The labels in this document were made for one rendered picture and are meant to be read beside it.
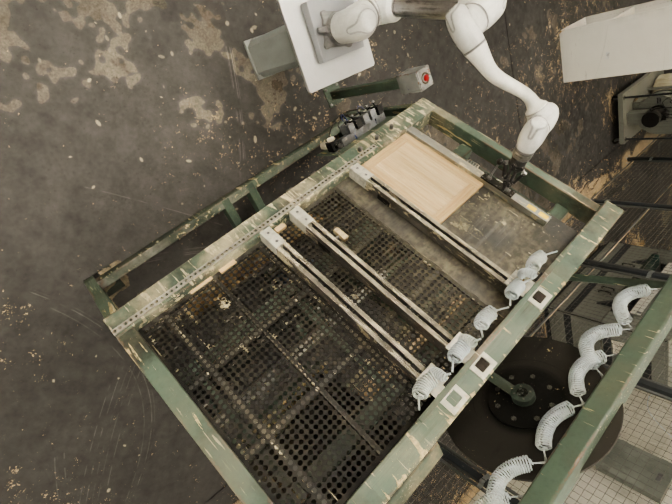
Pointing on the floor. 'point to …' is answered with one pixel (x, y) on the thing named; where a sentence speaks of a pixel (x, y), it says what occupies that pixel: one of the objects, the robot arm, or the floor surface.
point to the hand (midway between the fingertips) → (505, 185)
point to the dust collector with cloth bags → (645, 107)
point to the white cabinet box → (618, 42)
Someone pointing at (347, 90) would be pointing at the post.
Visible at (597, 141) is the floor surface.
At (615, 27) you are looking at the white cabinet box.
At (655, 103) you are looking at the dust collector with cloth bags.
